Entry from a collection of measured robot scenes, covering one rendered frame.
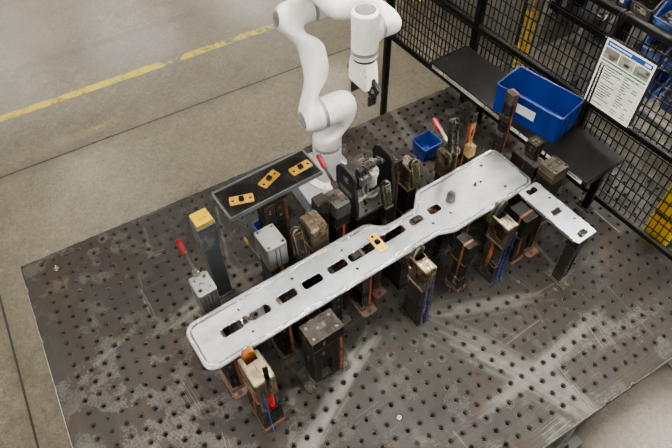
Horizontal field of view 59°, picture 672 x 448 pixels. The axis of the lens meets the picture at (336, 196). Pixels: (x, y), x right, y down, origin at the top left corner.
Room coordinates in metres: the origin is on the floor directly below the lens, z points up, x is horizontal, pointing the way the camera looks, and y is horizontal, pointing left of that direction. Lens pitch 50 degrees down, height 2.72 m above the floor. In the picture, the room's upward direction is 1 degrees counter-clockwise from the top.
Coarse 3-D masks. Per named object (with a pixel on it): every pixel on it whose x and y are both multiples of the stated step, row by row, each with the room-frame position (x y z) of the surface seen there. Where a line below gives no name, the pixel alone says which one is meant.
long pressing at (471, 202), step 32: (480, 160) 1.61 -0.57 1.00; (416, 192) 1.45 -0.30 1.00; (480, 192) 1.44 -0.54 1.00; (512, 192) 1.44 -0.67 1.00; (416, 224) 1.30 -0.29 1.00; (448, 224) 1.29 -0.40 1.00; (320, 256) 1.17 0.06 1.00; (384, 256) 1.16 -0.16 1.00; (256, 288) 1.04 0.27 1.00; (288, 288) 1.04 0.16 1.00; (320, 288) 1.04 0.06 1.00; (224, 320) 0.93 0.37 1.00; (256, 320) 0.92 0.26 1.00; (288, 320) 0.92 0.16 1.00; (224, 352) 0.82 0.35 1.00
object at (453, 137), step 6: (450, 120) 1.61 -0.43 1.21; (456, 120) 1.62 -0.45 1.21; (450, 126) 1.60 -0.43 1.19; (456, 126) 1.59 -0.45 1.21; (462, 126) 1.59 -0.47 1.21; (450, 132) 1.60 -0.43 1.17; (456, 132) 1.61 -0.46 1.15; (450, 138) 1.59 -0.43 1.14; (456, 138) 1.60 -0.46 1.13; (450, 144) 1.59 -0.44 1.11; (456, 144) 1.60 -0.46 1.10; (450, 150) 1.58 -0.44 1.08; (456, 150) 1.59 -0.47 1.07
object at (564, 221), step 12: (540, 192) 1.44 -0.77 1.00; (528, 204) 1.39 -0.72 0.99; (540, 204) 1.38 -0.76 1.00; (552, 204) 1.38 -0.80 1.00; (564, 204) 1.38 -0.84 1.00; (552, 216) 1.32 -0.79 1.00; (564, 216) 1.32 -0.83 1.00; (576, 216) 1.32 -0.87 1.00; (564, 228) 1.27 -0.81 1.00; (576, 228) 1.26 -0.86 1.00; (588, 228) 1.26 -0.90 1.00; (576, 240) 1.21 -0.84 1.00
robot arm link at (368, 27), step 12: (360, 12) 1.47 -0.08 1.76; (372, 12) 1.47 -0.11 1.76; (360, 24) 1.45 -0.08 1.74; (372, 24) 1.45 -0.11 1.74; (384, 24) 1.48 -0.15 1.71; (360, 36) 1.45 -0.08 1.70; (372, 36) 1.45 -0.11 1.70; (384, 36) 1.48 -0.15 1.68; (360, 48) 1.45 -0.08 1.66; (372, 48) 1.45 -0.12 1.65
